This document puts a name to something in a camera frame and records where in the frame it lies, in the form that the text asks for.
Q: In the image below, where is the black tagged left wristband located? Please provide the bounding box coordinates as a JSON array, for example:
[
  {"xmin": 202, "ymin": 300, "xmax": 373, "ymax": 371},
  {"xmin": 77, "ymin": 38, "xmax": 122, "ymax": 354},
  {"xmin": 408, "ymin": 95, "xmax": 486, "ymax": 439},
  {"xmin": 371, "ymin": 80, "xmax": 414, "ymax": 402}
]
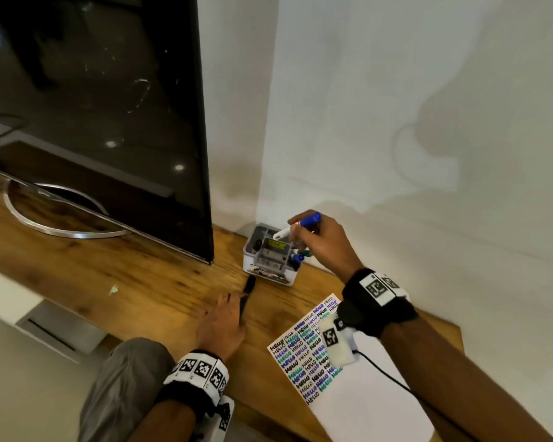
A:
[{"xmin": 156, "ymin": 349, "xmax": 230, "ymax": 411}]

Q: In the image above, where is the black tagged wristband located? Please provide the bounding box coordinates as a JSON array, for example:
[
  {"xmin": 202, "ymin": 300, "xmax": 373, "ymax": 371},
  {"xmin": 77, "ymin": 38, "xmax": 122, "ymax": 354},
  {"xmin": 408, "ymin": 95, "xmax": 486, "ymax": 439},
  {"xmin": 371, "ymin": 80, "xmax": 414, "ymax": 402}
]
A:
[
  {"xmin": 335, "ymin": 269, "xmax": 419, "ymax": 339},
  {"xmin": 156, "ymin": 349, "xmax": 230, "ymax": 411}
]

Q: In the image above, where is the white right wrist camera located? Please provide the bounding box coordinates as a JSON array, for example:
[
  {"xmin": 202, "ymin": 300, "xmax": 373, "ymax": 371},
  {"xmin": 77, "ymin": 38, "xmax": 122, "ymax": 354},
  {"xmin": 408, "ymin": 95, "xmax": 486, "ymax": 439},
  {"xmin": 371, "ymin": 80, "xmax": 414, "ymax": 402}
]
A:
[{"xmin": 319, "ymin": 313, "xmax": 359, "ymax": 367}]

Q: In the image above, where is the white desk organizer box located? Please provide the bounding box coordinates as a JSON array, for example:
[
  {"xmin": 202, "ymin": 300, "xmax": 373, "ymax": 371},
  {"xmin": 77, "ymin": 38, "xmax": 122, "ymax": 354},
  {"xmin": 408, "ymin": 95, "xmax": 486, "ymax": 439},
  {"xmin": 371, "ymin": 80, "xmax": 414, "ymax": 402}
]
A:
[{"xmin": 242, "ymin": 223, "xmax": 306, "ymax": 287}]

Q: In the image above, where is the black flat screen television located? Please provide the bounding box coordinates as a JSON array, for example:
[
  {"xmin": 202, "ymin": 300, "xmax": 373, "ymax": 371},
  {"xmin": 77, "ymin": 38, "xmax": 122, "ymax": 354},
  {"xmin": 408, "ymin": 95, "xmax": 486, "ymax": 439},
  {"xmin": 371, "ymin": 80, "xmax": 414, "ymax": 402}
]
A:
[{"xmin": 0, "ymin": 0, "xmax": 214, "ymax": 266}]

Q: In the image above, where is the person's grey trouser leg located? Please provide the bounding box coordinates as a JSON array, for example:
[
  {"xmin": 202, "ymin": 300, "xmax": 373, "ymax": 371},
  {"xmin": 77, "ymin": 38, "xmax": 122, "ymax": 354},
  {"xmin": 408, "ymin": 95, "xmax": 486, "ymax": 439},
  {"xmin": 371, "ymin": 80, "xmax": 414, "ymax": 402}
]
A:
[{"xmin": 77, "ymin": 338, "xmax": 176, "ymax": 442}]

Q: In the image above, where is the black marker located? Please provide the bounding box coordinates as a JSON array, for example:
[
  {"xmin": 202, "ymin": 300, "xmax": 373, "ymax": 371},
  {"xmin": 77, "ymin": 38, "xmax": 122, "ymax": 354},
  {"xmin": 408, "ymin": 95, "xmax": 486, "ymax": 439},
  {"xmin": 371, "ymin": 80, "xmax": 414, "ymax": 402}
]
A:
[{"xmin": 239, "ymin": 276, "xmax": 257, "ymax": 325}]

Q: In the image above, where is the black camera cable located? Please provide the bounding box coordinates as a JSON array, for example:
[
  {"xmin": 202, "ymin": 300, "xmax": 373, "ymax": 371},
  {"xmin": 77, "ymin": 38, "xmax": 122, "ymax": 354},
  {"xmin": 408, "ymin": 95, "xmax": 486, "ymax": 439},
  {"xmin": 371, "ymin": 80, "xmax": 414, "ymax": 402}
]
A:
[{"xmin": 351, "ymin": 349, "xmax": 485, "ymax": 442}]

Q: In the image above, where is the person's left forearm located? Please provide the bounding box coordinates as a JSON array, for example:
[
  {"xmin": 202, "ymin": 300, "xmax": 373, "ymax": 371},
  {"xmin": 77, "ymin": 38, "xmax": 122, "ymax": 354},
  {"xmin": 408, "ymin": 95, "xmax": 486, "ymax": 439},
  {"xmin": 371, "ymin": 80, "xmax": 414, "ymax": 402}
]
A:
[{"xmin": 126, "ymin": 399, "xmax": 200, "ymax": 442}]

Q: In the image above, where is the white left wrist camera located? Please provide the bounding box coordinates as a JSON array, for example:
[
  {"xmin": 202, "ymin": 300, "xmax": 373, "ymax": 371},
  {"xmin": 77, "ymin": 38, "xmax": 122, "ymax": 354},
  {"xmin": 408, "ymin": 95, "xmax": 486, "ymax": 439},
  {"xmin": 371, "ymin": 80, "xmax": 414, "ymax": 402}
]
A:
[{"xmin": 194, "ymin": 394, "xmax": 236, "ymax": 442}]

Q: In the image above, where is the black tagged right wristband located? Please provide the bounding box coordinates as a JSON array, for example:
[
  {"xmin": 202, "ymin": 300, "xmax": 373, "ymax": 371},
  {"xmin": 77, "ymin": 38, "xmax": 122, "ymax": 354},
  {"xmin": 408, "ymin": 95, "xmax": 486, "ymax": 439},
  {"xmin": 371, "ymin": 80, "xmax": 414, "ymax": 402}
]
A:
[{"xmin": 335, "ymin": 269, "xmax": 419, "ymax": 339}]

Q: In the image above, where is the person's left hand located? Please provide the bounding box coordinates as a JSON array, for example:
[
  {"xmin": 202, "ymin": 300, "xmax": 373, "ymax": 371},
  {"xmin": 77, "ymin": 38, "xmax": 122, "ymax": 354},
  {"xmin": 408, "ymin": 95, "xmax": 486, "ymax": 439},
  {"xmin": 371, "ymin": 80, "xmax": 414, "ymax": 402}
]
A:
[{"xmin": 195, "ymin": 292, "xmax": 248, "ymax": 362}]

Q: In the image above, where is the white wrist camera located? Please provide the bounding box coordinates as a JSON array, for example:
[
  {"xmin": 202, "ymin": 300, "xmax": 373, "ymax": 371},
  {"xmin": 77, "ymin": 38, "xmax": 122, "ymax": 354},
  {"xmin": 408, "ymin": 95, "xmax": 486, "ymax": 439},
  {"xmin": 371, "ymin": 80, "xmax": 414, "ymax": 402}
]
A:
[
  {"xmin": 319, "ymin": 313, "xmax": 359, "ymax": 367},
  {"xmin": 194, "ymin": 394, "xmax": 236, "ymax": 442}
]

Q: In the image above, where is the white paper with handwriting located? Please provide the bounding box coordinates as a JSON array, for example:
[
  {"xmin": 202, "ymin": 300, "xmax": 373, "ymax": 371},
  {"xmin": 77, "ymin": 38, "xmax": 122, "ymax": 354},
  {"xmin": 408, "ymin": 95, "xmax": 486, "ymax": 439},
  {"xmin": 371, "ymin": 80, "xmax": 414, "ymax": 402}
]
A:
[{"xmin": 267, "ymin": 293, "xmax": 437, "ymax": 442}]

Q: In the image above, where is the blue capped white marker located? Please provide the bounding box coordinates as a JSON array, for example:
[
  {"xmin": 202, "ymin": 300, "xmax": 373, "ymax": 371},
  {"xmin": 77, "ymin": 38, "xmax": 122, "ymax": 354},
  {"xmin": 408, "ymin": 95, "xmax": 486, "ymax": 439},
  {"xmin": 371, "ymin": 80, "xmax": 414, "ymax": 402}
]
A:
[{"xmin": 272, "ymin": 212, "xmax": 323, "ymax": 241}]

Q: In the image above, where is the person's right forearm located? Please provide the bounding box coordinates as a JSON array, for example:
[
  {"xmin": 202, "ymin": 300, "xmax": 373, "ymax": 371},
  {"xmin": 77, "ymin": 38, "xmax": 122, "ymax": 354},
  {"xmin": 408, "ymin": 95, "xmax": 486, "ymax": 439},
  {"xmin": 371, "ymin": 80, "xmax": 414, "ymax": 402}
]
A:
[{"xmin": 380, "ymin": 313, "xmax": 553, "ymax": 442}]

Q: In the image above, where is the grey metal floor plate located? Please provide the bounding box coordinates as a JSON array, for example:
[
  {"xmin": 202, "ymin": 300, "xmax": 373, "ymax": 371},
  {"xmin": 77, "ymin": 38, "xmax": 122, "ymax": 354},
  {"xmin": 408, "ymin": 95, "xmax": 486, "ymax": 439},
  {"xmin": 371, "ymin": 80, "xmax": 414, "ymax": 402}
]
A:
[{"xmin": 15, "ymin": 300, "xmax": 108, "ymax": 364}]

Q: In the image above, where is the silver ring television stand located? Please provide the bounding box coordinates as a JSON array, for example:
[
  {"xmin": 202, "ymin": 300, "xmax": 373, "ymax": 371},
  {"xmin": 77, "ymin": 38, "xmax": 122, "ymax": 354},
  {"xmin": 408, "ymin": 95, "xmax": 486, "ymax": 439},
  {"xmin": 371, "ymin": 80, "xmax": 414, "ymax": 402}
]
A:
[{"xmin": 3, "ymin": 181, "xmax": 131, "ymax": 240}]

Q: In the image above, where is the person's right hand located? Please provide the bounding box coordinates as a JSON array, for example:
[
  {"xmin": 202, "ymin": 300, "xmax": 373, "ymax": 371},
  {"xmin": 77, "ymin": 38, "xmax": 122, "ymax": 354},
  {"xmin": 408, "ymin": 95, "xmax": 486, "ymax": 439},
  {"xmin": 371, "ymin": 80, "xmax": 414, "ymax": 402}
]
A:
[{"xmin": 288, "ymin": 210, "xmax": 365, "ymax": 285}]

